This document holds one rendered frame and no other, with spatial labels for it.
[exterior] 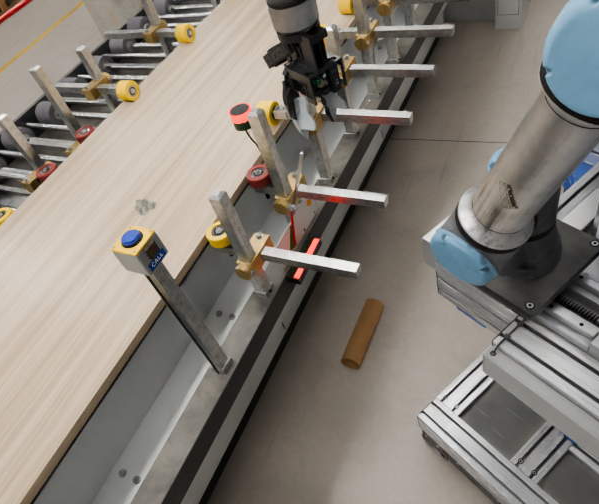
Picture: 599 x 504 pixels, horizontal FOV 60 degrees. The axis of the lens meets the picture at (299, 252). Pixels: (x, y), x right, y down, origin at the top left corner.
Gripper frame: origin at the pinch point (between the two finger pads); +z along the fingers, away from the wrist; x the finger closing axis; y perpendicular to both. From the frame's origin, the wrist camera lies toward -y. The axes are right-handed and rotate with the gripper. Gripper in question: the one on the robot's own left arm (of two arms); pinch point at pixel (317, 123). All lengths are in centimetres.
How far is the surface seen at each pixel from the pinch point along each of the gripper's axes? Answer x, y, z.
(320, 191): 14, -31, 46
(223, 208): -17.0, -25.3, 24.5
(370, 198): 21, -17, 46
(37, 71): -26, -143, 16
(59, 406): -75, -22, 41
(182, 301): -38, -14, 31
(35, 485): -86, -8, 42
